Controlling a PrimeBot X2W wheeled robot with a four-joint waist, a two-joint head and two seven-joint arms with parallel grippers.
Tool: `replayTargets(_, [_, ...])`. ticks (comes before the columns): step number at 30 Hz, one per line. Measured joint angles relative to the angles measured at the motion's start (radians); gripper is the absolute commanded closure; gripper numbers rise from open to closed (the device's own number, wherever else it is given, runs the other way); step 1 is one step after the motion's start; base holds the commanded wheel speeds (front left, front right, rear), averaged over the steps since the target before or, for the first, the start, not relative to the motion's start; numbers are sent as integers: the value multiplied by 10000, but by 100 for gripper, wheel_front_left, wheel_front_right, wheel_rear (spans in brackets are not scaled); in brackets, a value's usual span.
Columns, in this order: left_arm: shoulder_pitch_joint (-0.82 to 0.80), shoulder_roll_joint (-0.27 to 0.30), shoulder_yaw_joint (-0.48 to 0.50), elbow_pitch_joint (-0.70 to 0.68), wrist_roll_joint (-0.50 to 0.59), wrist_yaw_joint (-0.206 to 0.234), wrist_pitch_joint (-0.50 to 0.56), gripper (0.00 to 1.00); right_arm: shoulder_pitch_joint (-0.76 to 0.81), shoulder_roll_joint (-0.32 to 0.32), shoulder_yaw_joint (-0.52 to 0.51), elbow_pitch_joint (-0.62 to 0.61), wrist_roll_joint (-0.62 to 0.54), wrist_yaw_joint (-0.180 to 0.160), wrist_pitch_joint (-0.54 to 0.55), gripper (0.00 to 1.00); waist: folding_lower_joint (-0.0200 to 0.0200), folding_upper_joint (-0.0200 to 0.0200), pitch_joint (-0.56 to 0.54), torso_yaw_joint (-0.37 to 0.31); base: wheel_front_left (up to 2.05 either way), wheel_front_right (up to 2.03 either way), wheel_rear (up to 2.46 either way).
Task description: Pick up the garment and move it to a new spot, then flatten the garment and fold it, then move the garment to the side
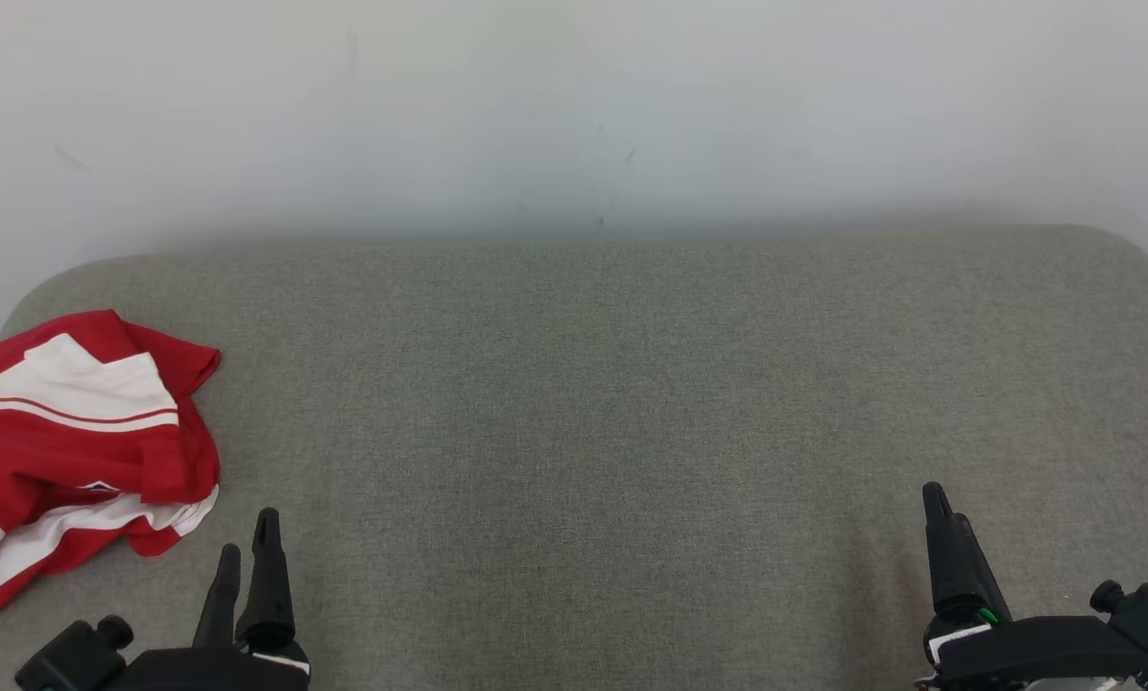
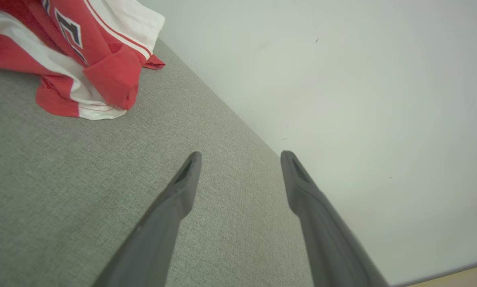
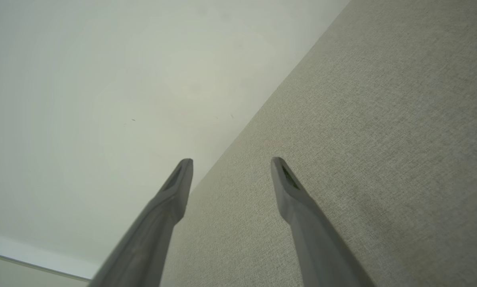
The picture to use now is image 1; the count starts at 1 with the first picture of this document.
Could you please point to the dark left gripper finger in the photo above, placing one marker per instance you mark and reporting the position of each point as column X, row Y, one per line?
column 219, row 605
column 267, row 595

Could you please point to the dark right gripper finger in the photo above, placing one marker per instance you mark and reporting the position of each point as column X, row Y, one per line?
column 948, row 566
column 989, row 590

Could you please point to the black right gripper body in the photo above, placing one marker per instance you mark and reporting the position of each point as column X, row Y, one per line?
column 1044, row 648

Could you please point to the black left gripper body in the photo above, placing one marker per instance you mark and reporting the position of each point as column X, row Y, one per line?
column 200, row 672

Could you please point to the red white sports shorts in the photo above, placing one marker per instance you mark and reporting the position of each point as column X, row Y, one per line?
column 46, row 566

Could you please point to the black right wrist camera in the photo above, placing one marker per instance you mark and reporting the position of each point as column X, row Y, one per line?
column 1145, row 614

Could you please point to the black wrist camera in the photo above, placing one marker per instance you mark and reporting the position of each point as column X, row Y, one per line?
column 1145, row 614
column 70, row 657

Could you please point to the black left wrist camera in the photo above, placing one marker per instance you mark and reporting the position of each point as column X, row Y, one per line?
column 70, row 657

